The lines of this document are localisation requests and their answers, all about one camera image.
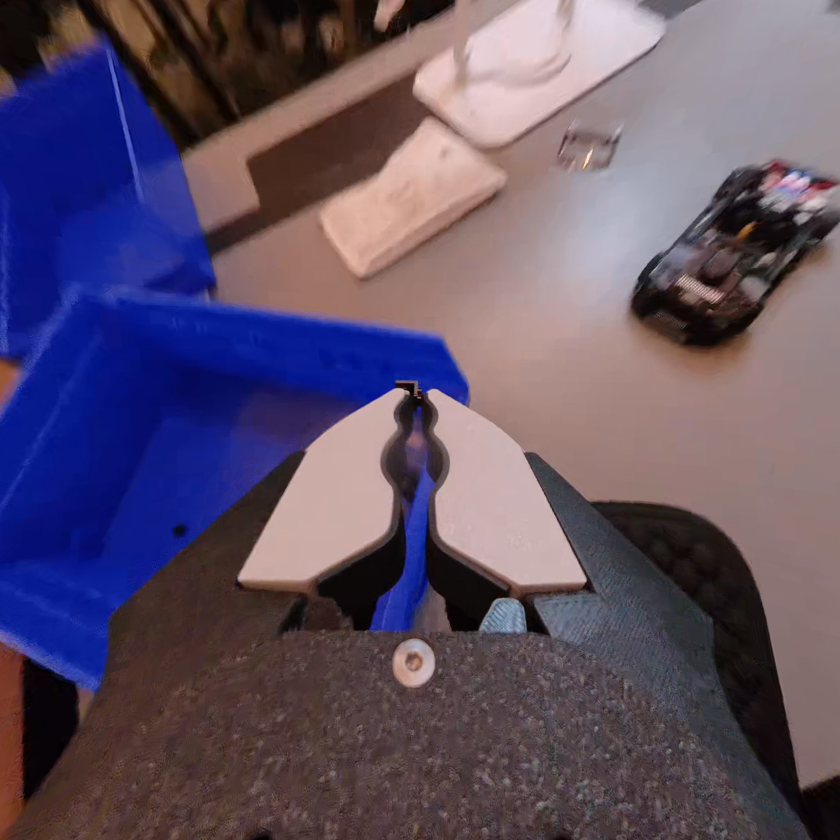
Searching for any white book stand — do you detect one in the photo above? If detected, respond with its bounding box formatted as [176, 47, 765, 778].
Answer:
[413, 0, 667, 148]

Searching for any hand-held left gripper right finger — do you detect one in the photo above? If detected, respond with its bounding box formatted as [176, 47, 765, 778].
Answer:
[422, 388, 588, 598]

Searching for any clear lego windshield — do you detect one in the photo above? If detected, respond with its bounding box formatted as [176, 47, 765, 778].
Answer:
[558, 121, 623, 173]

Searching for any black lego car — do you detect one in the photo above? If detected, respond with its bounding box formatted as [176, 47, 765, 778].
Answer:
[631, 161, 840, 345]

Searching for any black wrist rest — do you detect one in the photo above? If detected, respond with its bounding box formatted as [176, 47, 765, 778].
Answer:
[591, 502, 808, 802]

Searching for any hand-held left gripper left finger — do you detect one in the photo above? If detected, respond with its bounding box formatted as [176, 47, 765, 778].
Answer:
[236, 387, 411, 593]

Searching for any printed white paper bag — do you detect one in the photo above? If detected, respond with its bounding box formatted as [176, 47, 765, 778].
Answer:
[319, 118, 508, 280]

